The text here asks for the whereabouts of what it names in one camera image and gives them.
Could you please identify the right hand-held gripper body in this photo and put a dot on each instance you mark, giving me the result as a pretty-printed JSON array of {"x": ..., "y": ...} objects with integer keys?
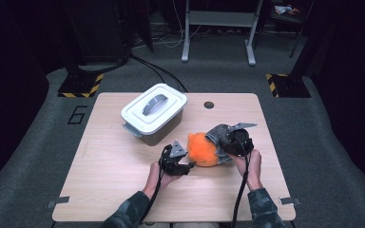
[{"x": 239, "y": 142}]

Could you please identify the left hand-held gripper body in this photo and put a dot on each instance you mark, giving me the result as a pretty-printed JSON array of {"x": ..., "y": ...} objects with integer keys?
[{"x": 174, "y": 164}]

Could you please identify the orange plush toy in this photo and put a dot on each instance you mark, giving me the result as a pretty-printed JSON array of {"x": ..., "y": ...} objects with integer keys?
[{"x": 201, "y": 152}]

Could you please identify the grey fluffy cloth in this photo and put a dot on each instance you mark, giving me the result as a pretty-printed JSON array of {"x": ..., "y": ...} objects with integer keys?
[{"x": 217, "y": 134}]

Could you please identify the translucent brown storage box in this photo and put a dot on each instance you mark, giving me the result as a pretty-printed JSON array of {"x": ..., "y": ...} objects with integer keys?
[{"x": 164, "y": 131}]

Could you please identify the person's left hand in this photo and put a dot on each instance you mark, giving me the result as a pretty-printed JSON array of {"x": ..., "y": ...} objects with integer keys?
[{"x": 155, "y": 177}]

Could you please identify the person's right hand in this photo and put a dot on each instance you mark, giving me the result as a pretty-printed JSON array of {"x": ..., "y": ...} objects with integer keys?
[{"x": 254, "y": 171}]

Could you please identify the black round table grommet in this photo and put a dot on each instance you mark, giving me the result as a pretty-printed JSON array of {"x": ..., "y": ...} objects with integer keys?
[{"x": 209, "y": 105}]

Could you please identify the grey tape strip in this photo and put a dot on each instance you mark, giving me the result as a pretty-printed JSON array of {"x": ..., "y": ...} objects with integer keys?
[
  {"x": 290, "y": 201},
  {"x": 58, "y": 201}
]

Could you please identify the dark shelf rack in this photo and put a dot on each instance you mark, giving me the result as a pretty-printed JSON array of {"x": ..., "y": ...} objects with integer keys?
[{"x": 285, "y": 22}]

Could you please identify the small colourful item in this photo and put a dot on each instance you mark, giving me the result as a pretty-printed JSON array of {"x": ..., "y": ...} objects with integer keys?
[{"x": 283, "y": 9}]

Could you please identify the black cabinet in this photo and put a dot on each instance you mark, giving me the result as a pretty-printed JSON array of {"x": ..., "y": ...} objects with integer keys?
[{"x": 98, "y": 28}]

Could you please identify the black yellow striped base plate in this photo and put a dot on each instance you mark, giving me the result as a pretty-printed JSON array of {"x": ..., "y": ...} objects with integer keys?
[
  {"x": 79, "y": 85},
  {"x": 290, "y": 86}
]

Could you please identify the white metal stand frame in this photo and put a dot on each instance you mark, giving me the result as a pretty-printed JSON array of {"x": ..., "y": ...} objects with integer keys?
[{"x": 221, "y": 19}]

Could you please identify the black stand post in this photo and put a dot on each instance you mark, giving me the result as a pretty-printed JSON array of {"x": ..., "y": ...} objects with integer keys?
[{"x": 71, "y": 63}]

